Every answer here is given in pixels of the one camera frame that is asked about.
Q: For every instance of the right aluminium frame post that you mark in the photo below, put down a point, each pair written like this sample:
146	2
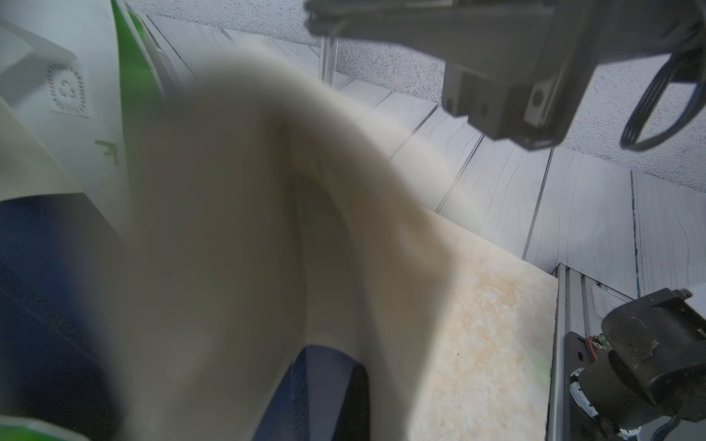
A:
327	60

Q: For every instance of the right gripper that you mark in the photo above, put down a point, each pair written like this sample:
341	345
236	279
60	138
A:
518	70

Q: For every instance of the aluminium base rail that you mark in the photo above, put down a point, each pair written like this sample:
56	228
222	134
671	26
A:
582	304

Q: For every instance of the blue beige takeout bag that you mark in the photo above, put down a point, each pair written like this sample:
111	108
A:
271	274

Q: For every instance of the green white bag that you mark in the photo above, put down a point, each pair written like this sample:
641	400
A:
74	76

